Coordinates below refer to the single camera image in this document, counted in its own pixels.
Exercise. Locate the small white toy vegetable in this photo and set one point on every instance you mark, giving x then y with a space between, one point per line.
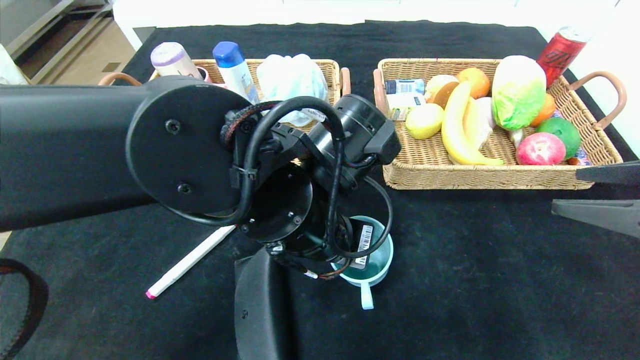
515 140

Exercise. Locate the green round fruit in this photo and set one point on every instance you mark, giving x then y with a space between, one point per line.
565 131

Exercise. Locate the small blue labelled bottle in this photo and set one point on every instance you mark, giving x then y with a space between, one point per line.
404 86

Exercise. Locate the green white napa cabbage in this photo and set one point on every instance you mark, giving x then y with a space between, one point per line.
517 85

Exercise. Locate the light teal mug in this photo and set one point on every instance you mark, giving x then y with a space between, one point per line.
380 265

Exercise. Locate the white marker pink ends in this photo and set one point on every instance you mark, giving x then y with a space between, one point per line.
180 267

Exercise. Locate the yellow lemon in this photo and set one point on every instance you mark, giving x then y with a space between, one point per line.
425 120

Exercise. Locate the light blue bath loofah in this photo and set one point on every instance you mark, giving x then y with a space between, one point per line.
292 77

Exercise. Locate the white hanging cloth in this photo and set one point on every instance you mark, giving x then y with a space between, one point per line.
10 70

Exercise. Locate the pink plastic cup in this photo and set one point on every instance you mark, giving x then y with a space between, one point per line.
204 74

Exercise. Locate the golden bread loaf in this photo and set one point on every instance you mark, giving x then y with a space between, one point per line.
477 125

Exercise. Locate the black curved plastic object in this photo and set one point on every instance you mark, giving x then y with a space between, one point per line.
260 310

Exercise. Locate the yellow banana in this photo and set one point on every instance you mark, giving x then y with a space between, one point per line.
455 130

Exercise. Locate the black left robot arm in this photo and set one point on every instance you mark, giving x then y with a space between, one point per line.
75 150

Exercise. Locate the white bottle blue cap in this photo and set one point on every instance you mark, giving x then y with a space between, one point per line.
235 65

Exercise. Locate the pale pink onion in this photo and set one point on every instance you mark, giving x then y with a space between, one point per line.
488 107

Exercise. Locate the pink round bun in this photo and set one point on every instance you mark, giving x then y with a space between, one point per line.
437 87

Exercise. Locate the red soda can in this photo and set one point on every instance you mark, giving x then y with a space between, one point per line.
560 52

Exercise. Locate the purple capped bottle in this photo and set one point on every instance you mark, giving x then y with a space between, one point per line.
172 60

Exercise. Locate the wicker basket with toiletries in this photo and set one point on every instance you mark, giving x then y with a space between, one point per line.
330 67

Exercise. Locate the grey metal shelf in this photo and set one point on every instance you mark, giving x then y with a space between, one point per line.
30 20

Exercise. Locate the red apple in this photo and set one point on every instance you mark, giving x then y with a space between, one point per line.
540 150

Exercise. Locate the wicker basket with food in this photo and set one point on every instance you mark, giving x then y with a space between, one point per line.
550 172

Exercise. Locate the large orange fruit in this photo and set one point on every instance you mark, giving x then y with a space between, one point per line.
477 82

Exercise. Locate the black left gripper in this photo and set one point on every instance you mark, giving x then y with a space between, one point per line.
363 241

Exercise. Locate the white juice carton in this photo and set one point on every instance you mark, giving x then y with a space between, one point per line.
397 107

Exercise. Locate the black table cloth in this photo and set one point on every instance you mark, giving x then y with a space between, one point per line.
500 300

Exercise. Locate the colourful snack wrapper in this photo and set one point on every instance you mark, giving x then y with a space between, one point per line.
580 160

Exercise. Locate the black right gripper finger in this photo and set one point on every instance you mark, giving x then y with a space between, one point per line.
605 217
615 174

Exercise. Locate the small orange fruit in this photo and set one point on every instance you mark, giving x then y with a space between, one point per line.
547 111

